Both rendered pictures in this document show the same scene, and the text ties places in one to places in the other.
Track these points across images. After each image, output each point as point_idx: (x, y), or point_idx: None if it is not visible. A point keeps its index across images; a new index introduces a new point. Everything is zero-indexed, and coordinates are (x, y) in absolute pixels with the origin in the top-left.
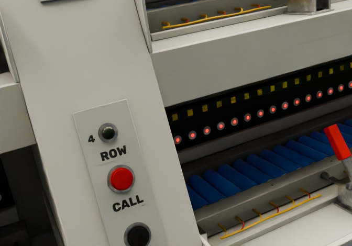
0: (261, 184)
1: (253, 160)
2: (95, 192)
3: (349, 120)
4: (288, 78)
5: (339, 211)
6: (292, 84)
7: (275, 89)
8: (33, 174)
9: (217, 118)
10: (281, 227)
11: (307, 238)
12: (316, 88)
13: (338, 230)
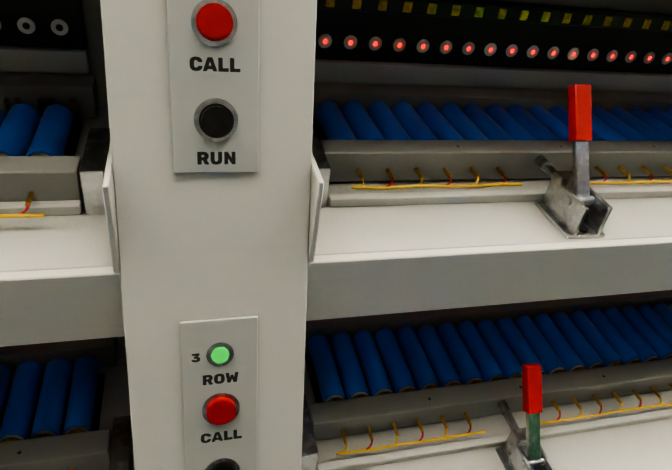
0: (442, 140)
1: (450, 111)
2: (168, 27)
3: (619, 109)
4: (555, 8)
5: (537, 213)
6: (557, 21)
7: (528, 19)
8: None
9: (422, 32)
10: (443, 204)
11: (472, 229)
12: (592, 43)
13: (522, 234)
